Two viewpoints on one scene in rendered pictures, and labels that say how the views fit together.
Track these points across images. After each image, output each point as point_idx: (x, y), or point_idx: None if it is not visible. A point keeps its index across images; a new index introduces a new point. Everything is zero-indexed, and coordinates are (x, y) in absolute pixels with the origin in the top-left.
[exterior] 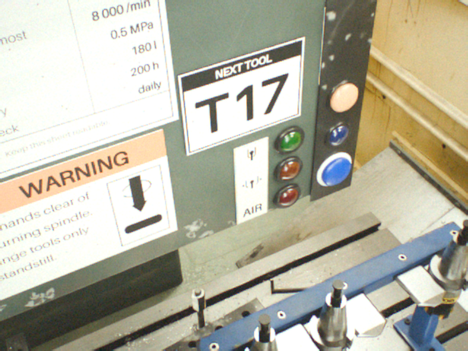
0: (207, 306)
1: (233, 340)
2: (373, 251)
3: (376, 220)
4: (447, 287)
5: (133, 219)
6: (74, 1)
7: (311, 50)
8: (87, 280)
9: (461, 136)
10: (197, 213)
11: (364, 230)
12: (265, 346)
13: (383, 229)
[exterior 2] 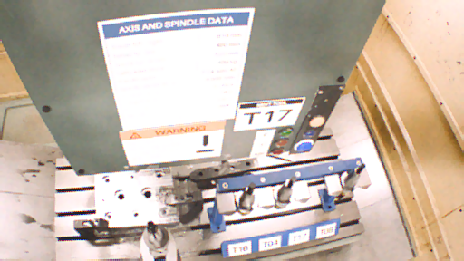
0: None
1: (236, 185)
2: (323, 149)
3: (331, 132)
4: (344, 188)
5: (200, 149)
6: (199, 73)
7: (306, 101)
8: (173, 165)
9: (384, 105)
10: (231, 150)
11: (323, 136)
12: (248, 196)
13: (333, 139)
